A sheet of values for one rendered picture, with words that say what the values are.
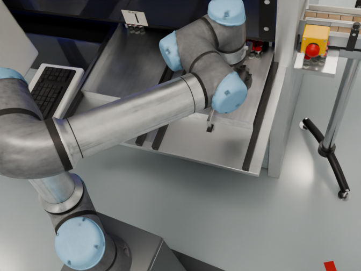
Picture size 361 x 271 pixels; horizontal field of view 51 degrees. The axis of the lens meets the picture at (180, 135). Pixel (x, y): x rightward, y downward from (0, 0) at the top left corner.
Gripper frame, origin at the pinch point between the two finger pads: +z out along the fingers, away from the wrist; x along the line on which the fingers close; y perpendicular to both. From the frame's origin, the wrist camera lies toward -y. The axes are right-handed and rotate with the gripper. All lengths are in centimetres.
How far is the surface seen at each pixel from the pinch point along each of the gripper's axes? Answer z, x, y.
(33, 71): 42, -111, -23
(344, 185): 92, 42, -24
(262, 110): 9.7, 6.6, -3.5
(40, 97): 17, -76, 4
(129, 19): -1.2, -44.2, -23.2
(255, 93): 11.5, 2.7, -10.7
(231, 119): 8.2, -1.2, 2.5
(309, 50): -0.8, 16.4, -20.0
